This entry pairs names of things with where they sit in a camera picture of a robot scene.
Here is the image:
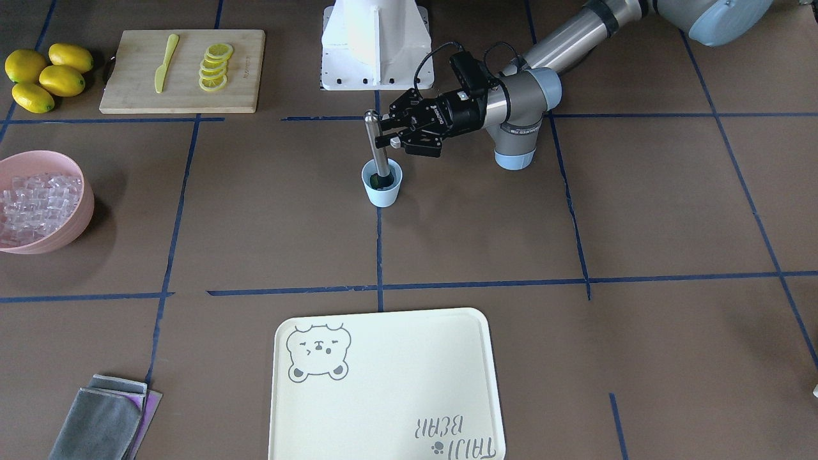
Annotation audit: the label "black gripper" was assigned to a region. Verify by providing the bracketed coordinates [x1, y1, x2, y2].
[374, 89, 488, 158]

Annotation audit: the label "steel muddler black tip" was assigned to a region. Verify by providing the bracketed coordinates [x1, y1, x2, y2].
[364, 109, 394, 190]

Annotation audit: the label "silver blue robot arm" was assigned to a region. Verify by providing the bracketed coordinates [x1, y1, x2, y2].
[364, 1, 771, 175]

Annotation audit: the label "light blue cup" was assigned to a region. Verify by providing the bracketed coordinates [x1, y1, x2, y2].
[360, 159, 403, 208]

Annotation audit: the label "pink bowl of ice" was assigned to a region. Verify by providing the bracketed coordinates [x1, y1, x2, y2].
[1, 149, 95, 254]

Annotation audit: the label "lemon slices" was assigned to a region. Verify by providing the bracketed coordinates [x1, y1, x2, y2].
[198, 43, 234, 91]

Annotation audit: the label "yellow plastic knife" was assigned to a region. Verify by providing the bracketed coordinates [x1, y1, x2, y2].
[154, 34, 180, 94]

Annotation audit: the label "bamboo cutting board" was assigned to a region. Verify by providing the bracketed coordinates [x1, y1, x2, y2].
[99, 29, 266, 114]

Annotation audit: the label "cream bear tray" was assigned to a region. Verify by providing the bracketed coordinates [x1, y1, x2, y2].
[268, 307, 507, 459]

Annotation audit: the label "yellow lemon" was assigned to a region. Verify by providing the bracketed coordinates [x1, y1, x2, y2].
[12, 82, 55, 114]
[4, 49, 49, 82]
[38, 65, 86, 97]
[49, 43, 94, 73]

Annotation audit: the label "purple cloth underneath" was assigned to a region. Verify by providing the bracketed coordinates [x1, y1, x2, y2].
[125, 390, 163, 459]

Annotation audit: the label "grey folded cloth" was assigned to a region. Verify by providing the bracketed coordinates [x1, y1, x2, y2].
[49, 374, 147, 459]

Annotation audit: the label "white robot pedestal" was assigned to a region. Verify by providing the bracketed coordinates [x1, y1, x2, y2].
[320, 1, 435, 91]

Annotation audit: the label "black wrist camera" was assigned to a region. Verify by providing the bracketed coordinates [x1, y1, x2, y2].
[448, 50, 493, 99]

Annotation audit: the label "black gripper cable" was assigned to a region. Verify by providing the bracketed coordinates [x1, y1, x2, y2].
[414, 41, 528, 93]

